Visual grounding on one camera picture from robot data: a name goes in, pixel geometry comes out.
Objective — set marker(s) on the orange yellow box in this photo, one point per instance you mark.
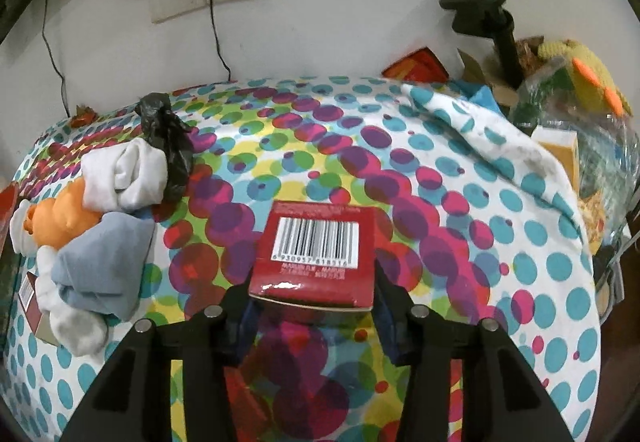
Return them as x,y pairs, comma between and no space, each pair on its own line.
557,152

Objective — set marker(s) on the black plastic bag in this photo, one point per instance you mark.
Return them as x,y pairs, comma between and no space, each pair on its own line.
172,142

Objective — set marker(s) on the red barcode box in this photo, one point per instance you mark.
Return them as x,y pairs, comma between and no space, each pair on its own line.
310,282

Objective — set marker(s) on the orange toy pig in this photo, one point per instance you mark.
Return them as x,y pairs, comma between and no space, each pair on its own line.
60,222

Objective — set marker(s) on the light blue cloth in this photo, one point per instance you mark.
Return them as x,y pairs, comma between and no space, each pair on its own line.
100,267

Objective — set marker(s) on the polka dot sheet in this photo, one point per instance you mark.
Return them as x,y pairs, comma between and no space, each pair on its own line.
350,147

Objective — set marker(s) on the orange candy wrapper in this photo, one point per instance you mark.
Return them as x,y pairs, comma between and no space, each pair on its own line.
82,116

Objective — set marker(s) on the yellow plush toy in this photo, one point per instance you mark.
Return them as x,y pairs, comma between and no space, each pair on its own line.
590,77

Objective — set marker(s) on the clear plastic bag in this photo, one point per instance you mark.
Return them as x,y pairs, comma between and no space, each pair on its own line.
605,147

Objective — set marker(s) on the small cardboard box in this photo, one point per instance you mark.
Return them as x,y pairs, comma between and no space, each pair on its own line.
32,304

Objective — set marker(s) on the small white sock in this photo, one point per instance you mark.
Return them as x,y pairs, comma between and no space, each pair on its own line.
20,227

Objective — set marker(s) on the long white sock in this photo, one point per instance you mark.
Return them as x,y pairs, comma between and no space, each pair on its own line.
75,329

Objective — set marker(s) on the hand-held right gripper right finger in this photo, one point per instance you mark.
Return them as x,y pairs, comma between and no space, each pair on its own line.
387,322

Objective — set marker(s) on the brown cardboard piece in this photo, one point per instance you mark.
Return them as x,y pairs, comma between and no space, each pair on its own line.
480,72

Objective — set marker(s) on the blue fabric piece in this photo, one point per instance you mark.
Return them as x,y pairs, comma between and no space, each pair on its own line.
482,97

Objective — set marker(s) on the black clamp stand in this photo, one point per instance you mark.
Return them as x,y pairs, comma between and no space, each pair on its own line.
505,42

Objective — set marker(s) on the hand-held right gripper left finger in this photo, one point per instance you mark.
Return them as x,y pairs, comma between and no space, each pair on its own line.
243,337

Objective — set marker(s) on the red packet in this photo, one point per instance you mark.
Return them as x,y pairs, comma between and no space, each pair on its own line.
417,67

